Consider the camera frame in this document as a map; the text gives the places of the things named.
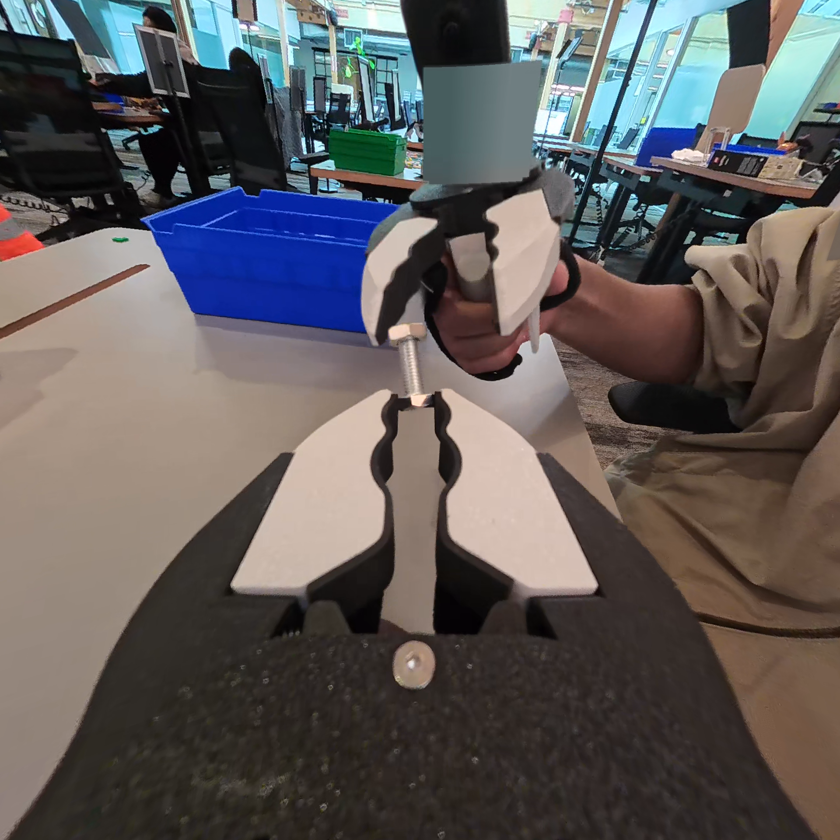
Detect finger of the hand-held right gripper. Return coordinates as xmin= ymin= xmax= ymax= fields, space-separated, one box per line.
xmin=361 ymin=214 xmax=445 ymax=349
xmin=486 ymin=184 xmax=564 ymax=355

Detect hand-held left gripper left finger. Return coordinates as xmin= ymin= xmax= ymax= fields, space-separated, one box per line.
xmin=231 ymin=390 xmax=403 ymax=628

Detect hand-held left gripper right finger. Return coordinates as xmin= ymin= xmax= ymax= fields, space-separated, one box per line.
xmin=434 ymin=390 xmax=599 ymax=624

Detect silver bolt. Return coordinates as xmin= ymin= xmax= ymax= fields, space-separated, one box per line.
xmin=398 ymin=344 xmax=431 ymax=408

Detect blue storage bin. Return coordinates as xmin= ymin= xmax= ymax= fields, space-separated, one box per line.
xmin=637 ymin=125 xmax=703 ymax=169
xmin=142 ymin=187 xmax=401 ymax=333

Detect person's right forearm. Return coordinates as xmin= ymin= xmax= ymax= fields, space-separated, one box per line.
xmin=565 ymin=256 xmax=710 ymax=384

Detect person's right hand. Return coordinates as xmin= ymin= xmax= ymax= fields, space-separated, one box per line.
xmin=427 ymin=267 xmax=586 ymax=382

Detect green storage bin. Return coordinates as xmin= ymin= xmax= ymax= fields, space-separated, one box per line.
xmin=329 ymin=128 xmax=408 ymax=177

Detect brown wooden table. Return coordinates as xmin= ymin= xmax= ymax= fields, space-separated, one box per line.
xmin=309 ymin=164 xmax=427 ymax=204

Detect black light stand pole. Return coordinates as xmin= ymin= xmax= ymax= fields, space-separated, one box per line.
xmin=565 ymin=0 xmax=660 ymax=250

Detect black office chair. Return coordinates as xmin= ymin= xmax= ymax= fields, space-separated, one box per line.
xmin=0 ymin=33 xmax=145 ymax=231
xmin=607 ymin=378 xmax=744 ymax=435
xmin=191 ymin=50 xmax=296 ymax=195

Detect tan document stand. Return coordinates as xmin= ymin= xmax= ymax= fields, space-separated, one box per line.
xmin=703 ymin=63 xmax=766 ymax=139

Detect orange striped traffic cone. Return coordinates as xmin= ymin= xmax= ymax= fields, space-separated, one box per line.
xmin=0 ymin=200 xmax=44 ymax=263

